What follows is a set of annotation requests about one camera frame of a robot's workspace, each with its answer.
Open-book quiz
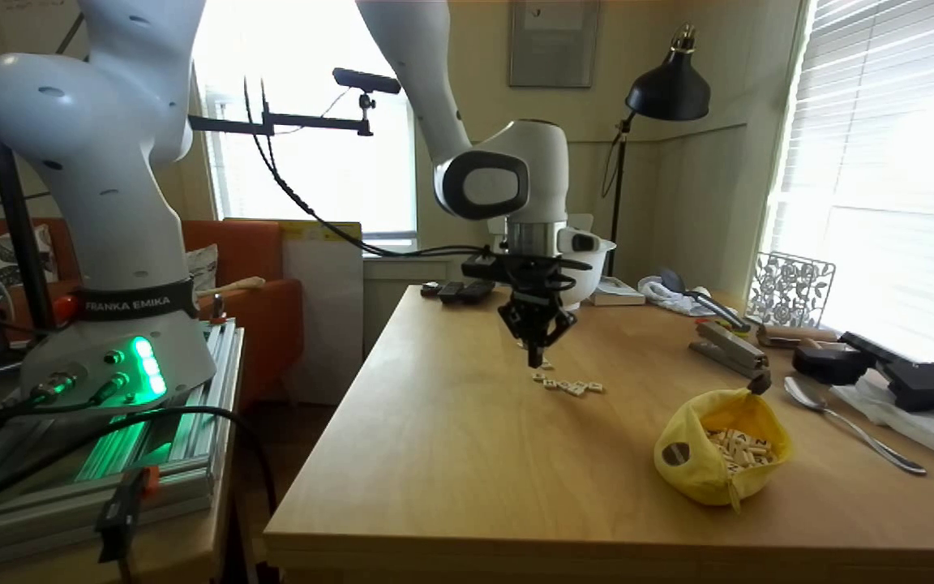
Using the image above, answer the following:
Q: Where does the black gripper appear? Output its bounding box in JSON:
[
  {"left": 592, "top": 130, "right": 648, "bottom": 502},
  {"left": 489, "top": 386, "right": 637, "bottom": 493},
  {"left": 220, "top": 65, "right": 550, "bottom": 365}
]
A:
[{"left": 462, "top": 253, "right": 577, "bottom": 371}]

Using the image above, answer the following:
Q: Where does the row of white letter tiles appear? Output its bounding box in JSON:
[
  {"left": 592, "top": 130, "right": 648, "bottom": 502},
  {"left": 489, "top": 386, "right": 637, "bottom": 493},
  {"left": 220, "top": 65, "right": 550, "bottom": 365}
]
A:
[{"left": 542, "top": 379, "right": 607, "bottom": 400}]

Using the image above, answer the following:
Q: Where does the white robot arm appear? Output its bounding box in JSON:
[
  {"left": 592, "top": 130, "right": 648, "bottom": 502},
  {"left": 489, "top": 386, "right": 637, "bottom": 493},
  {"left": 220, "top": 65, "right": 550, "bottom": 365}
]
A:
[{"left": 352, "top": 0, "right": 581, "bottom": 371}]

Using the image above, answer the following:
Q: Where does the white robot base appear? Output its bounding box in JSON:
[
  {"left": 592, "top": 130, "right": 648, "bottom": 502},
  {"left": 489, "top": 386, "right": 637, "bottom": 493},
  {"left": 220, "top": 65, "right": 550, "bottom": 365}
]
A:
[{"left": 0, "top": 0, "right": 212, "bottom": 404}]

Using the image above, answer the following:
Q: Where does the yellow pouch of tiles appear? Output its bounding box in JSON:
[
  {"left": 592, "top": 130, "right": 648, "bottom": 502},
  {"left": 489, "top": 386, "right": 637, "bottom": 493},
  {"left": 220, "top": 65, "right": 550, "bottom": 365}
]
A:
[{"left": 651, "top": 389, "right": 795, "bottom": 509}]

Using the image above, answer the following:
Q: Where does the large black remote control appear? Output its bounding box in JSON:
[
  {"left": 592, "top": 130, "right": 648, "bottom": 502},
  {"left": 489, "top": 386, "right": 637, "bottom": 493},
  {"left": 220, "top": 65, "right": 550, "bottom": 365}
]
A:
[{"left": 436, "top": 280, "right": 491, "bottom": 306}]

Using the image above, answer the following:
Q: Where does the grey metal stapler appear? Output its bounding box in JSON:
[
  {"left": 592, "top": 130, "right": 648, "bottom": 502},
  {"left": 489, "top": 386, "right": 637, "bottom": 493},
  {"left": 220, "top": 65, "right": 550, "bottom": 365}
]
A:
[{"left": 691, "top": 321, "right": 768, "bottom": 376}]

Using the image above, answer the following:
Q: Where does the metal spoon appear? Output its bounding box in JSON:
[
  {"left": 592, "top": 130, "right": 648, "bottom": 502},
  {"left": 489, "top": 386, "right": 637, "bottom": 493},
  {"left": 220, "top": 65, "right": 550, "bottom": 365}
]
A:
[{"left": 781, "top": 376, "right": 928, "bottom": 476}]

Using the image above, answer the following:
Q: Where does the black desk lamp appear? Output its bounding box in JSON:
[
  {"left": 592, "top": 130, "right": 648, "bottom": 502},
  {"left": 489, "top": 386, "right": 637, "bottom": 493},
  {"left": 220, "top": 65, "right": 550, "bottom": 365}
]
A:
[{"left": 604, "top": 27, "right": 709, "bottom": 241}]

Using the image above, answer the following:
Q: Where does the white and teal tray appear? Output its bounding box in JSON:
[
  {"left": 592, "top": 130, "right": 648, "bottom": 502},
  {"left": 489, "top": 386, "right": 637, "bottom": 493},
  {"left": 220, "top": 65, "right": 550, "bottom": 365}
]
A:
[{"left": 832, "top": 373, "right": 934, "bottom": 450}]

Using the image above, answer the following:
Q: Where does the white wire cube puzzle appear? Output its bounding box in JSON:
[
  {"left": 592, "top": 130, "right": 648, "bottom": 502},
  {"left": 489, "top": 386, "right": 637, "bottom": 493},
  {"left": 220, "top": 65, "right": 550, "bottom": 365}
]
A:
[{"left": 750, "top": 251, "right": 836, "bottom": 327}]

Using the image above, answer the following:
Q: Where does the black camera boom stand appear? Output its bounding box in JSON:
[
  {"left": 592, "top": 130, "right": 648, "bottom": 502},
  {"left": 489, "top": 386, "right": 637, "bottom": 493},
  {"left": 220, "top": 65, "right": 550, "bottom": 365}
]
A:
[{"left": 187, "top": 69, "right": 401, "bottom": 135}]

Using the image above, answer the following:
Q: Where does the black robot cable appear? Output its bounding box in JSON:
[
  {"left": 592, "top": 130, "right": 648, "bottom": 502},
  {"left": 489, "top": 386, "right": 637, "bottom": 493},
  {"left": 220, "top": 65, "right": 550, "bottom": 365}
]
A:
[{"left": 235, "top": 79, "right": 491, "bottom": 261}]

